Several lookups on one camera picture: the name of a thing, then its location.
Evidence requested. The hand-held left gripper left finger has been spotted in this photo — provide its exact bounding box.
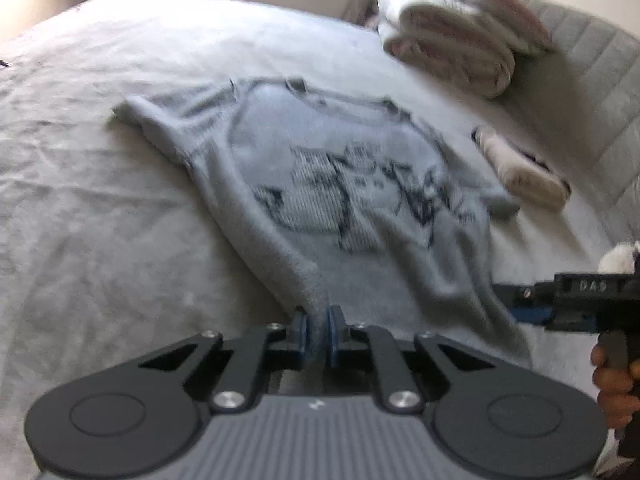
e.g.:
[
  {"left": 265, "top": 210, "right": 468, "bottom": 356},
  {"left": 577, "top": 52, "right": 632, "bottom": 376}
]
[{"left": 137, "top": 309, "right": 312, "bottom": 413}]

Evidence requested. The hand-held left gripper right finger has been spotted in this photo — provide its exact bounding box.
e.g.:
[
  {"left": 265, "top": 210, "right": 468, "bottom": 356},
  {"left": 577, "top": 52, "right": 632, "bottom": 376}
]
[{"left": 326, "top": 306, "right": 501, "bottom": 413}]

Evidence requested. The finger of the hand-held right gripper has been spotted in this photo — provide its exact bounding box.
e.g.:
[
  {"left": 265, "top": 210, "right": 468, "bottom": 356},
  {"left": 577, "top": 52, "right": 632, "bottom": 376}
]
[
  {"left": 509, "top": 303, "right": 553, "bottom": 324},
  {"left": 492, "top": 284, "right": 538, "bottom": 304}
]

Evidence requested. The grey knit sweater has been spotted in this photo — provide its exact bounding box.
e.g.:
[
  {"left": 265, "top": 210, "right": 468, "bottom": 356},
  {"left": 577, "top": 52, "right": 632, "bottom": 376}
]
[{"left": 112, "top": 77, "right": 533, "bottom": 368}]

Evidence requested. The person's right hand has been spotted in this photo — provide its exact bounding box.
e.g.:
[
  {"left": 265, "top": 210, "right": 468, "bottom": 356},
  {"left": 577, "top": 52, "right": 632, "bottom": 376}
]
[{"left": 591, "top": 344, "right": 640, "bottom": 431}]

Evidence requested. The white fluffy plush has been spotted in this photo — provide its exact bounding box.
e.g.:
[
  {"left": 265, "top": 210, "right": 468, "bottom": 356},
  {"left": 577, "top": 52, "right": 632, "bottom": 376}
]
[{"left": 598, "top": 242, "right": 640, "bottom": 273}]

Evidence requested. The folded cream and navy garment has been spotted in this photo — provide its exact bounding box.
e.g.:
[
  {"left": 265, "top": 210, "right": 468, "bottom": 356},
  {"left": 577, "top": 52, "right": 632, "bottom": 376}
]
[{"left": 472, "top": 126, "right": 572, "bottom": 211}]

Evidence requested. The grey padded headboard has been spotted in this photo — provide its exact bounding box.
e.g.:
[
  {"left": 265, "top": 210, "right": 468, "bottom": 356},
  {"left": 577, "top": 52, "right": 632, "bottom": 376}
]
[{"left": 495, "top": 0, "right": 640, "bottom": 241}]

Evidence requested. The bed with grey sheet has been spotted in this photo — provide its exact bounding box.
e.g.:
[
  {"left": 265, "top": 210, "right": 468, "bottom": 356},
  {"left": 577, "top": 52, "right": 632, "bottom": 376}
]
[{"left": 0, "top": 0, "right": 631, "bottom": 461}]

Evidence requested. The folded grey pink duvet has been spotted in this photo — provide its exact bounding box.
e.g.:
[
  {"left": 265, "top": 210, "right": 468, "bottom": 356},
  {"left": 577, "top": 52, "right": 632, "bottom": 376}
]
[{"left": 376, "top": 0, "right": 516, "bottom": 100}]

